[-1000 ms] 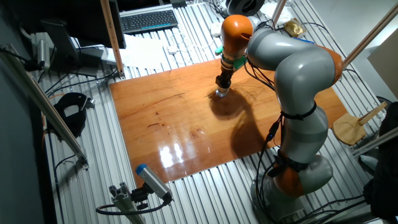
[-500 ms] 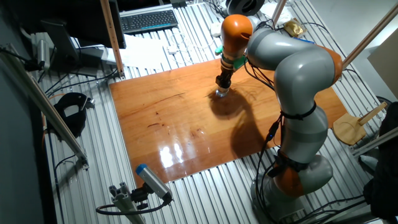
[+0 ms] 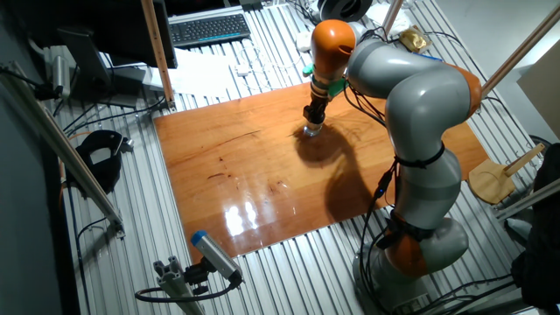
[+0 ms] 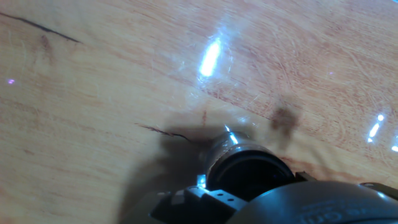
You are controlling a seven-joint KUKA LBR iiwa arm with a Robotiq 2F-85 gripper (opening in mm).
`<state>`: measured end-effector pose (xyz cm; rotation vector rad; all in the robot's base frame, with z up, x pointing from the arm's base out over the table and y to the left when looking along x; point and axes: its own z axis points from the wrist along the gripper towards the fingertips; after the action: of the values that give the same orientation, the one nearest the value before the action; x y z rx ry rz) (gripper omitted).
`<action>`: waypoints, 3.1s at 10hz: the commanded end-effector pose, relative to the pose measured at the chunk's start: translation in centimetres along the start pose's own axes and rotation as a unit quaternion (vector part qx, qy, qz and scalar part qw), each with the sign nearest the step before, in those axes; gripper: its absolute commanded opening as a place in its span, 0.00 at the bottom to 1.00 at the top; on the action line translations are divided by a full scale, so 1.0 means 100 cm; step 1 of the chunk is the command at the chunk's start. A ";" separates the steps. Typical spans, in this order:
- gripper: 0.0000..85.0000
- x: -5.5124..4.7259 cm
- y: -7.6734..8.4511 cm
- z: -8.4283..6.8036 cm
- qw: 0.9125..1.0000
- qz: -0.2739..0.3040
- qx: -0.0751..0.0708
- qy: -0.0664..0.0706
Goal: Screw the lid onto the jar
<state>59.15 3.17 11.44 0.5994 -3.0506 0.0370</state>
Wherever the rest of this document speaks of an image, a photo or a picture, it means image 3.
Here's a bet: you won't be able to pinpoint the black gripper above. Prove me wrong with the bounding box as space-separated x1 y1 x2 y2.
302 94 330 126

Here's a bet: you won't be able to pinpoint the clear glass jar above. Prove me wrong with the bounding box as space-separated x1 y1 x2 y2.
302 123 326 138

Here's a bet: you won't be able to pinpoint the wooden board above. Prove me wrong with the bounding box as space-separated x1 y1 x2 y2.
152 80 489 263

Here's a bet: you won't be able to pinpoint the black connector with blue light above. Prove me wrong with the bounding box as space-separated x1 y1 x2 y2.
374 169 394 199

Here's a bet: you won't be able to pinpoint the white paper sheet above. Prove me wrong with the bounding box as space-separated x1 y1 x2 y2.
148 46 246 100

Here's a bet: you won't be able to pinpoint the gold foil packet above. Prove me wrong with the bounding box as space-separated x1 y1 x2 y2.
398 25 432 53

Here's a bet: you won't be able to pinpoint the black keyboard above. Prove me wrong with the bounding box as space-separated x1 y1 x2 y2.
168 12 253 48

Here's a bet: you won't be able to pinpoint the round wooden paddle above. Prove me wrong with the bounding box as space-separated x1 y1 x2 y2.
466 143 547 206

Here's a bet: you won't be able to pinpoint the black curved clamp device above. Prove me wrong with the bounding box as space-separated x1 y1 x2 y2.
65 129 135 196

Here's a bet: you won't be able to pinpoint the dark computer monitor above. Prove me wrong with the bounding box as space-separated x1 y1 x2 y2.
12 0 179 109

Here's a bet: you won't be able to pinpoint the brown cardboard panel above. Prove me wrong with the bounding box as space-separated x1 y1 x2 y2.
516 41 560 141

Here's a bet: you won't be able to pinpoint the black chair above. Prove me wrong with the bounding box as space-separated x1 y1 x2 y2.
510 143 560 310

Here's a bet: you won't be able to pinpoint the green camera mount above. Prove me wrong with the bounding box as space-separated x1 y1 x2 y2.
301 62 350 98

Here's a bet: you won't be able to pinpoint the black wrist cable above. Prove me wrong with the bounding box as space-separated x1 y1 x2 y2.
341 82 389 129

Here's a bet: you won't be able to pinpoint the white charger cable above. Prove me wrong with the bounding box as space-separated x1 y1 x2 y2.
238 41 307 94

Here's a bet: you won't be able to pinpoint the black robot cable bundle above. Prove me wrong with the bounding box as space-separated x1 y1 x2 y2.
356 159 399 315

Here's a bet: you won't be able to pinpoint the aluminium frame post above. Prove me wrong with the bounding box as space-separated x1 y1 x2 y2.
0 60 127 240
139 0 178 110
479 3 560 98
493 178 560 221
380 0 404 32

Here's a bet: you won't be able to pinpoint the silver camera with blue cap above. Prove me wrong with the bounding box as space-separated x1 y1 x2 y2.
191 230 244 285

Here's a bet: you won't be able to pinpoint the black desk cables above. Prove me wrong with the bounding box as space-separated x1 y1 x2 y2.
60 94 168 137

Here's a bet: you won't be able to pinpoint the aluminium camera bracket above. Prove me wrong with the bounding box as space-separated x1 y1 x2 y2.
152 255 207 315

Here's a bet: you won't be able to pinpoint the black camera cable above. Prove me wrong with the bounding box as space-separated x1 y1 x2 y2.
134 279 240 305

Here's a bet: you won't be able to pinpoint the small silver cylinder camera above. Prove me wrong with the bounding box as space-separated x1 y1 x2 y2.
37 54 72 100

